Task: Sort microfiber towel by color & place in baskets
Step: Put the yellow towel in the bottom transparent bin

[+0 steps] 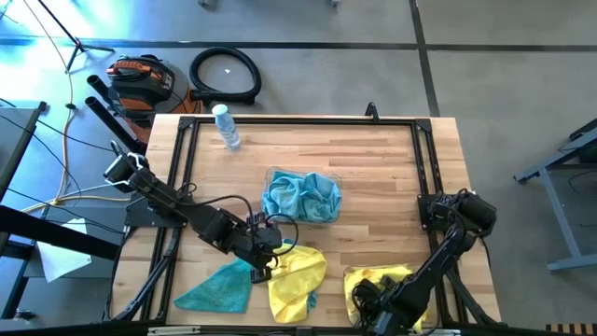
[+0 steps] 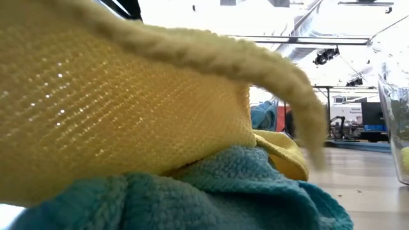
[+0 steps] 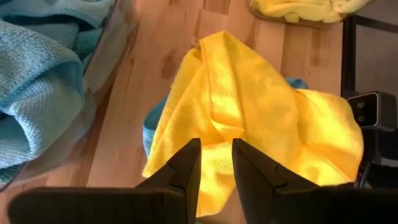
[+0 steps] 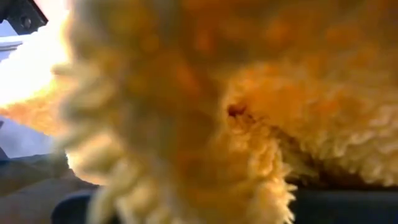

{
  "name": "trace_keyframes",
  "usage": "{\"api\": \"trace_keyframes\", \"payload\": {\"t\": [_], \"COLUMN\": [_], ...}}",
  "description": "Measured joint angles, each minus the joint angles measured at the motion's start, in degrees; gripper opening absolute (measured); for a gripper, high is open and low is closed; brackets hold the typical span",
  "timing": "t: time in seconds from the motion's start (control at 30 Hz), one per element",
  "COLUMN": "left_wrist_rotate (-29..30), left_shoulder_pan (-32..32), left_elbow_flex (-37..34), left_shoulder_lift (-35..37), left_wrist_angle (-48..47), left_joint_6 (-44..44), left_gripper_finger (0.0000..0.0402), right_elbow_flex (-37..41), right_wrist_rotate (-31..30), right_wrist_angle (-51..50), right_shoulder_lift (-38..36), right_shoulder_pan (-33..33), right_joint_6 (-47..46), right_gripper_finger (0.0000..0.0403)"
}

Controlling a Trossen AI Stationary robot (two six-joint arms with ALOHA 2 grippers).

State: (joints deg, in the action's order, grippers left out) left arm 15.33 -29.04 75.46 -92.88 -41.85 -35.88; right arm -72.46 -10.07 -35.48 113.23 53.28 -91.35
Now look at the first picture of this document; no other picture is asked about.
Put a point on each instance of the clear plastic water bottle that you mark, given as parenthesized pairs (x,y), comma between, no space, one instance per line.
(227,128)

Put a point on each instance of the black table clamp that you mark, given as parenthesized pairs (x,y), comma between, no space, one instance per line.
(372,112)

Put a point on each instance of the grey side table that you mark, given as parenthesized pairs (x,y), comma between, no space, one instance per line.
(14,135)

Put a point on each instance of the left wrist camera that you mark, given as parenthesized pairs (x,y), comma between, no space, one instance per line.
(268,240)

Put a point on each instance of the black vacuum wand tube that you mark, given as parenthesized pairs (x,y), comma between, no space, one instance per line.
(97,85)
(112,122)

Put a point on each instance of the dark grey cabinet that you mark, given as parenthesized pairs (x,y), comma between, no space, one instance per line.
(107,212)

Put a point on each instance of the white paper sheet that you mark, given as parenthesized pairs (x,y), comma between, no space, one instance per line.
(60,263)

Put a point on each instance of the yellow microfiber towel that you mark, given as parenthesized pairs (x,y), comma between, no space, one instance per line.
(422,319)
(298,284)

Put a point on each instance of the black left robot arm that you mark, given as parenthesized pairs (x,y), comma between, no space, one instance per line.
(205,224)

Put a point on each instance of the orange black shop vacuum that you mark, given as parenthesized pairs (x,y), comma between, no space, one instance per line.
(144,86)

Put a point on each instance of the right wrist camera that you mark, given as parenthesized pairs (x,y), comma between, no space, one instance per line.
(388,284)

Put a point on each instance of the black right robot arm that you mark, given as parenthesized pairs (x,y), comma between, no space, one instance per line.
(443,256)

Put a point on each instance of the black aluminium table frame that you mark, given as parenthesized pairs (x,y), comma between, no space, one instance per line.
(303,121)

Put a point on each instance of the black desk frame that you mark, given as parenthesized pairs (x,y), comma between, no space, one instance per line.
(46,231)

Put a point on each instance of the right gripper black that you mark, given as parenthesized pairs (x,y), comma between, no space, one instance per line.
(387,324)

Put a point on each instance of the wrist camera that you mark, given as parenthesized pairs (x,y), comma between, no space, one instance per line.
(388,284)
(268,240)

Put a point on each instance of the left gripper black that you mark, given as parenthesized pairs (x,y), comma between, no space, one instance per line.
(263,261)

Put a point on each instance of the grey metal cart frame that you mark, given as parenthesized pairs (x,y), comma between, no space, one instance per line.
(561,219)

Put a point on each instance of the black tripod stand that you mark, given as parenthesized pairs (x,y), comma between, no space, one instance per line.
(77,45)

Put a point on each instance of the clear plastic basket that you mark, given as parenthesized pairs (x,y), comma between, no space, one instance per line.
(337,173)
(350,270)

